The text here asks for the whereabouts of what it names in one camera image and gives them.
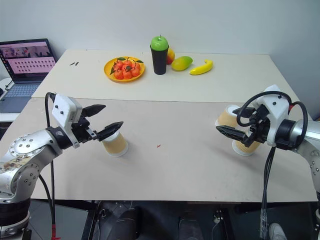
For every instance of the green-yellow toy mango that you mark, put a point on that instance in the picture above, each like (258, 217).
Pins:
(182, 63)

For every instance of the red-orange toy tangerine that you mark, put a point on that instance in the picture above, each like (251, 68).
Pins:
(128, 64)
(127, 74)
(135, 72)
(118, 74)
(118, 65)

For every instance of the red-yellow toy mango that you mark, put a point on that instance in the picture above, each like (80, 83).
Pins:
(171, 57)

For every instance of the green toy apple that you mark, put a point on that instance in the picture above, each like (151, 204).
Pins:
(159, 43)

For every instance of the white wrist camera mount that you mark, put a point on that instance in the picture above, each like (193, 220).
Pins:
(65, 110)
(276, 105)

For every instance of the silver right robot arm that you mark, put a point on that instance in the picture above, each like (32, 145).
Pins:
(303, 132)

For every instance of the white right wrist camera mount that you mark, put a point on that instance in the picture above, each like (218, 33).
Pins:
(276, 105)

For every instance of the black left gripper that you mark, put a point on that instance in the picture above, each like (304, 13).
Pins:
(82, 131)

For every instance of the white shoe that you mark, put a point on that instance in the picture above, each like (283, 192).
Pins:
(276, 231)

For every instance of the brown paper cup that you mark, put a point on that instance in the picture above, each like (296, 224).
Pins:
(226, 118)
(116, 146)
(246, 149)

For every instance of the yellow toy banana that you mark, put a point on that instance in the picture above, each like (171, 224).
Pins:
(202, 68)

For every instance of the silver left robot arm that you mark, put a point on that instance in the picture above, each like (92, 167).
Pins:
(27, 150)

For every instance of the black plastic cup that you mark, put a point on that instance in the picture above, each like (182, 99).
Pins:
(159, 61)

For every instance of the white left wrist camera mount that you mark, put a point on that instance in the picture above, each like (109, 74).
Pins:
(65, 110)

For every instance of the yellow plate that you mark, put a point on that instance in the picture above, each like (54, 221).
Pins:
(110, 71)

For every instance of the open laptop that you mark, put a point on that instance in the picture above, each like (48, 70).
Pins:
(23, 65)

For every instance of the dark rounded shape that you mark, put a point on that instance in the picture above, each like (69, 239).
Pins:
(123, 221)

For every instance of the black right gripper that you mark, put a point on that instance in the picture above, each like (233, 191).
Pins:
(260, 127)

